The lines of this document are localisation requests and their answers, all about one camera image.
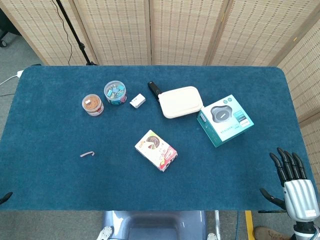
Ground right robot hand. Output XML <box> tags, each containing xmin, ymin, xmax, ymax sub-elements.
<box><xmin>259</xmin><ymin>147</ymin><xmax>320</xmax><ymax>223</ymax></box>

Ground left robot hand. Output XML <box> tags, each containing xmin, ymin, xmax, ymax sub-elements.
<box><xmin>0</xmin><ymin>191</ymin><xmax>14</xmax><ymax>205</ymax></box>

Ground pink snack box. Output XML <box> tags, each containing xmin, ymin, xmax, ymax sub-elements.
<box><xmin>134</xmin><ymin>129</ymin><xmax>179</xmax><ymax>173</ymax></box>

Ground brown shoe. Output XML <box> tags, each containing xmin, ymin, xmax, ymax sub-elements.
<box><xmin>254</xmin><ymin>225</ymin><xmax>293</xmax><ymax>240</ymax></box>

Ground yellow floor tape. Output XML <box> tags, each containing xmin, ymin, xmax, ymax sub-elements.
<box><xmin>244</xmin><ymin>210</ymin><xmax>256</xmax><ymax>240</ymax></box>

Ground blue table mat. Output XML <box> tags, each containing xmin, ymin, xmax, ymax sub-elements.
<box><xmin>0</xmin><ymin>65</ymin><xmax>320</xmax><ymax>212</ymax></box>

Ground silver metal table leg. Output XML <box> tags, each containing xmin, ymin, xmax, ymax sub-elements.
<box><xmin>214</xmin><ymin>210</ymin><xmax>222</xmax><ymax>237</ymax></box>

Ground teal speaker product box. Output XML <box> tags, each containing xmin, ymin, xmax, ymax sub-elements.
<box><xmin>196</xmin><ymin>94</ymin><xmax>255</xmax><ymax>148</ymax></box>

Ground bamboo folding screen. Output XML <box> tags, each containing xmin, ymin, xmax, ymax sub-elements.
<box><xmin>276</xmin><ymin>22</ymin><xmax>320</xmax><ymax>181</ymax></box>
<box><xmin>0</xmin><ymin>0</ymin><xmax>320</xmax><ymax>67</ymax></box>

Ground clear jar brown rubber bands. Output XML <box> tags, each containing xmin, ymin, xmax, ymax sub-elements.
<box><xmin>81</xmin><ymin>93</ymin><xmax>105</xmax><ymax>117</ymax></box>

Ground blue-grey robot torso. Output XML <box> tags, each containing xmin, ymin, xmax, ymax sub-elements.
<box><xmin>96</xmin><ymin>210</ymin><xmax>219</xmax><ymax>240</ymax></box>

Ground clear jar colourful binder clips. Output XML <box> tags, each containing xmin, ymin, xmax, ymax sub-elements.
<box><xmin>103</xmin><ymin>80</ymin><xmax>128</xmax><ymax>106</ymax></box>

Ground beige lidded lunch box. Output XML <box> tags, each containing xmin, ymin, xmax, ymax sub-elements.
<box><xmin>157</xmin><ymin>85</ymin><xmax>204</xmax><ymax>119</ymax></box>

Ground small white box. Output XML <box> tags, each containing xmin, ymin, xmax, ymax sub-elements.
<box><xmin>129</xmin><ymin>93</ymin><xmax>147</xmax><ymax>109</ymax></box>

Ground black wheeled chair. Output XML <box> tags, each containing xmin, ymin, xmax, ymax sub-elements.
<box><xmin>0</xmin><ymin>7</ymin><xmax>16</xmax><ymax>48</ymax></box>

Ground black tripod stand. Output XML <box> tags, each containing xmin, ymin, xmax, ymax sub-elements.
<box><xmin>55</xmin><ymin>0</ymin><xmax>99</xmax><ymax>66</ymax></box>

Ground black marker pen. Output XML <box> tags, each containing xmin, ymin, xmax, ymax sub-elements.
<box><xmin>147</xmin><ymin>81</ymin><xmax>161</xmax><ymax>102</ymax></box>

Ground white power strip with cord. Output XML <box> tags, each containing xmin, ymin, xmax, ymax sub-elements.
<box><xmin>0</xmin><ymin>70</ymin><xmax>25</xmax><ymax>86</ymax></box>

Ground thin black hanging cable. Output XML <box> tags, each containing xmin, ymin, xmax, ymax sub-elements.
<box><xmin>51</xmin><ymin>0</ymin><xmax>73</xmax><ymax>66</ymax></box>

